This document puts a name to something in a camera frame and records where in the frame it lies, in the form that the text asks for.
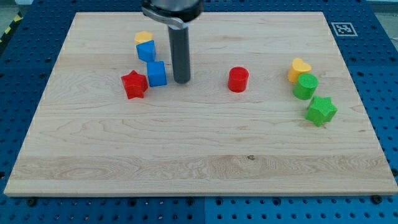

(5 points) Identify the green cylinder block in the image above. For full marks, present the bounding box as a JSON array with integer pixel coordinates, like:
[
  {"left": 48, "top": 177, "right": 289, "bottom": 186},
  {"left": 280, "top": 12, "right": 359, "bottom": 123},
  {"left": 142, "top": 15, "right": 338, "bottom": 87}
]
[{"left": 293, "top": 73, "right": 318, "bottom": 100}]

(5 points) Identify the red cylinder block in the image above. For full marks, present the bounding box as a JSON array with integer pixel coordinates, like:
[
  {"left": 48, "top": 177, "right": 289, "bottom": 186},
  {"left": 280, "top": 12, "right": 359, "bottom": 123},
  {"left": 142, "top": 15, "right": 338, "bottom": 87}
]
[{"left": 228, "top": 67, "right": 249, "bottom": 93}]

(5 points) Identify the yellow heart block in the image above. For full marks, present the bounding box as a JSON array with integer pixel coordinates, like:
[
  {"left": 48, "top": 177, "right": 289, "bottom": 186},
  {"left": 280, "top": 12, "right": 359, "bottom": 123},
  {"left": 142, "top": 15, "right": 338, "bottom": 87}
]
[{"left": 287, "top": 58, "right": 312, "bottom": 83}]

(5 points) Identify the red star block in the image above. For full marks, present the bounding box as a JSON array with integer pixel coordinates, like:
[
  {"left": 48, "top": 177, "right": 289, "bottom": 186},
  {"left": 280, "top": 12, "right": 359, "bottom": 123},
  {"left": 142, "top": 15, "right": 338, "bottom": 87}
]
[{"left": 121, "top": 70, "right": 148, "bottom": 99}]

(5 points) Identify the yellow hexagon block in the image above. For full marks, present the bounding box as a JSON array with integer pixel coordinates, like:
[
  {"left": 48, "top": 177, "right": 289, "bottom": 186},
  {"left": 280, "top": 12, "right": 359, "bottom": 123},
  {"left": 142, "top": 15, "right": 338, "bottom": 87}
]
[{"left": 134, "top": 30, "right": 153, "bottom": 45}]

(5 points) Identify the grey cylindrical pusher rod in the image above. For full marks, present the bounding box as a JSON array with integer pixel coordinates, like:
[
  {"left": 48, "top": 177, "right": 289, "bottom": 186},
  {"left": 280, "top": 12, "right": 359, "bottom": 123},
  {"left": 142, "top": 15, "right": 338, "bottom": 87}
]
[{"left": 168, "top": 26, "right": 191, "bottom": 84}]

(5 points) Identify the blue triangle block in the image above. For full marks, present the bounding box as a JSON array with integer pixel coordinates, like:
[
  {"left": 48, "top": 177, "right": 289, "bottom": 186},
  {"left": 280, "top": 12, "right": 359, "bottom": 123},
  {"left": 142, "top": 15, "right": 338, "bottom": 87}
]
[{"left": 136, "top": 40, "right": 156, "bottom": 62}]

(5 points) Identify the blue cube block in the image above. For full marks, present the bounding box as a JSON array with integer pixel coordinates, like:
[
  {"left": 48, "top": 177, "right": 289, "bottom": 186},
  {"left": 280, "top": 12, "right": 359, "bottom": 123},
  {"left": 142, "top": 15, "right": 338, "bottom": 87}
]
[{"left": 147, "top": 61, "right": 167, "bottom": 87}]

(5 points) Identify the green star block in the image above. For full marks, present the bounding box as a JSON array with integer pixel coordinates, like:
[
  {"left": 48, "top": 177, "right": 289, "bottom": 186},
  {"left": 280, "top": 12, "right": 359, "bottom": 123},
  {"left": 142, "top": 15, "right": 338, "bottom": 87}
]
[{"left": 305, "top": 96, "right": 338, "bottom": 127}]

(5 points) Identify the wooden board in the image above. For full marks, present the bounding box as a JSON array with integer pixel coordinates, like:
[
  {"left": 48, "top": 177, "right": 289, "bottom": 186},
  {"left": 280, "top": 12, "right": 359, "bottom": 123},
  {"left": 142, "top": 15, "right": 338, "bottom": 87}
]
[{"left": 4, "top": 12, "right": 397, "bottom": 197}]

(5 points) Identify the white fiducial marker tag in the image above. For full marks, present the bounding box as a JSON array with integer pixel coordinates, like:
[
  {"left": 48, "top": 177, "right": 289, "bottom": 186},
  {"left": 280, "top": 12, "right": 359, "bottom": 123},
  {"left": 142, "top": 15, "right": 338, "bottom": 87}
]
[{"left": 331, "top": 22, "right": 358, "bottom": 37}]

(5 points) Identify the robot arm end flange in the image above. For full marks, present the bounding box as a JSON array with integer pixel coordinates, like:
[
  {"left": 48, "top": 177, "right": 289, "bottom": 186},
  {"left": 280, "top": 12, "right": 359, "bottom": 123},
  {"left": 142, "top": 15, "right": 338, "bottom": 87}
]
[{"left": 141, "top": 0, "right": 204, "bottom": 29}]

